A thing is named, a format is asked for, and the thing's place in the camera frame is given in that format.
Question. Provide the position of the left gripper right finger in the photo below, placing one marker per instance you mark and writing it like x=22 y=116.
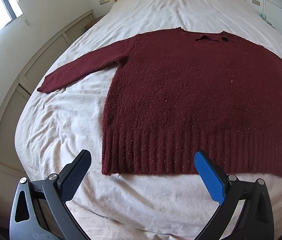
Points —
x=256 y=217

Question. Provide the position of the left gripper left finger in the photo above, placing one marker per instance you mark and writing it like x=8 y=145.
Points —
x=27 y=220

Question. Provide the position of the dark red knit sweater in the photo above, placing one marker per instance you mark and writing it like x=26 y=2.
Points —
x=176 y=92

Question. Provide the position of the white louvered wardrobe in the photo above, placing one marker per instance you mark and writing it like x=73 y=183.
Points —
x=22 y=88

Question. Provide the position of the white bed sheet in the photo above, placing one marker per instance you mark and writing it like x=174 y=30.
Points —
x=54 y=127

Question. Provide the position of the beige wall switch plate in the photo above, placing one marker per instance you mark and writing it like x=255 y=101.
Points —
x=101 y=2

